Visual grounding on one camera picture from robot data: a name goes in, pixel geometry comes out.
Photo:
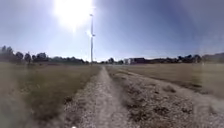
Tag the row of distant buildings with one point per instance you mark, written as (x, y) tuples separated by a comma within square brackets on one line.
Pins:
[(138, 60)]

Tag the tall pale pole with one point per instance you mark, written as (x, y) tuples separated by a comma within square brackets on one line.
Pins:
[(91, 46)]

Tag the dry grass field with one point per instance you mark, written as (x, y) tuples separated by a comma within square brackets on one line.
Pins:
[(173, 72), (46, 83)]

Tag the row of dark trees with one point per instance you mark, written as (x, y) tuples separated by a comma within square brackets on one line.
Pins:
[(40, 57)]

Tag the pale gravel track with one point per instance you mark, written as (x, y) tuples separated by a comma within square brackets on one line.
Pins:
[(101, 106)]

